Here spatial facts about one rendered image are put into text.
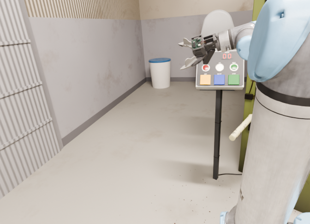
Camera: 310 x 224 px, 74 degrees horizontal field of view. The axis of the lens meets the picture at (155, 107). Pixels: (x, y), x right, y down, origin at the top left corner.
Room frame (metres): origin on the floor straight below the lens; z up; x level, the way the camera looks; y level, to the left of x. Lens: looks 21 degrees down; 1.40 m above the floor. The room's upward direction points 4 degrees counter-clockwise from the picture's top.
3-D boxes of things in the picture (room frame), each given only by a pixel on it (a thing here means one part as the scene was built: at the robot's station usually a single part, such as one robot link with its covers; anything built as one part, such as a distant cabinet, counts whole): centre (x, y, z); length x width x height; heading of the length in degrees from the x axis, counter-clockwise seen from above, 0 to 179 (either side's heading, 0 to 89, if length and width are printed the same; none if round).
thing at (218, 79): (1.48, -0.49, 1.01); 0.07 x 0.05 x 0.07; 73
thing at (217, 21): (4.64, -1.51, 0.82); 0.87 x 0.70 x 1.64; 72
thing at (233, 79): (1.45, -0.58, 1.01); 0.07 x 0.05 x 0.07; 73
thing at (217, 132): (1.60, -0.53, 0.54); 0.04 x 0.04 x 1.08; 48
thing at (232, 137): (1.45, -0.68, 0.62); 0.44 x 0.05 x 0.05; 138
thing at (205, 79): (1.51, -0.39, 1.01); 0.07 x 0.05 x 0.07; 73
